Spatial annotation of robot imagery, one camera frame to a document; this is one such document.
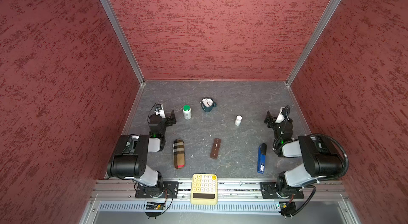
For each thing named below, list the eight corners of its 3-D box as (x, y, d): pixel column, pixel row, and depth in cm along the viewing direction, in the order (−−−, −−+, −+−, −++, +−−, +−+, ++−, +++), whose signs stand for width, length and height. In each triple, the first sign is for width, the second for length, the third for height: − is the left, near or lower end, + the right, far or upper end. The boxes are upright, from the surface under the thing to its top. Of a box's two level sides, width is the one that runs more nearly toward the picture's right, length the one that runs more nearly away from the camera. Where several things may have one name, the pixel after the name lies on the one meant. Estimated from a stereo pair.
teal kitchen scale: (206, 113, 104) (206, 109, 101) (199, 104, 109) (199, 100, 106) (216, 108, 107) (216, 104, 104) (208, 99, 112) (209, 95, 109)
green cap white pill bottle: (184, 119, 101) (182, 110, 93) (185, 113, 104) (183, 104, 96) (191, 119, 101) (189, 110, 93) (191, 114, 104) (190, 104, 96)
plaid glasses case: (174, 169, 82) (173, 167, 79) (173, 142, 92) (172, 139, 89) (185, 167, 83) (185, 165, 80) (183, 140, 92) (183, 138, 90)
